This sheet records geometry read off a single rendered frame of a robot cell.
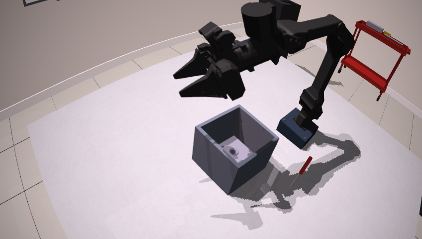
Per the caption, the red peg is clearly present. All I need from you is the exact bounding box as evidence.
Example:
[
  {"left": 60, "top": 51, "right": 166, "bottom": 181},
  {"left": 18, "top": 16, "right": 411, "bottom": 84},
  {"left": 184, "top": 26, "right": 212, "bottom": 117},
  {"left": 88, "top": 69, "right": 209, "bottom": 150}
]
[{"left": 299, "top": 156, "right": 313, "bottom": 175}]

